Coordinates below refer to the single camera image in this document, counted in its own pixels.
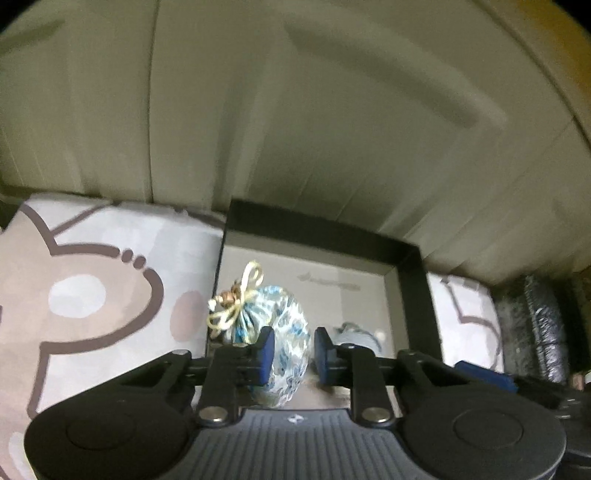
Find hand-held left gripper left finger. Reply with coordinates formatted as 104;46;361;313
108;325;276;428

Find dark textured cloth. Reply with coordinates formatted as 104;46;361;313
492;274;591;384

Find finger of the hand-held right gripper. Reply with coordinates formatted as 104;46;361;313
455;361;591;416

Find blue white drawstring pouch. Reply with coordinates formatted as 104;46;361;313
206;261;311;409

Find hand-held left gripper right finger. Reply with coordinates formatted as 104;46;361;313
314;326;481;428

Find grey crochet toy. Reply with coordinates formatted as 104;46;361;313
332;323;386;356

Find beige padded headboard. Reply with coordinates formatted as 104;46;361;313
0;0;591;287

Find printed blanket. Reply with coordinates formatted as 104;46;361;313
0;193;506;480

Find black cardboard box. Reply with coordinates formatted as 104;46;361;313
203;199;444;411

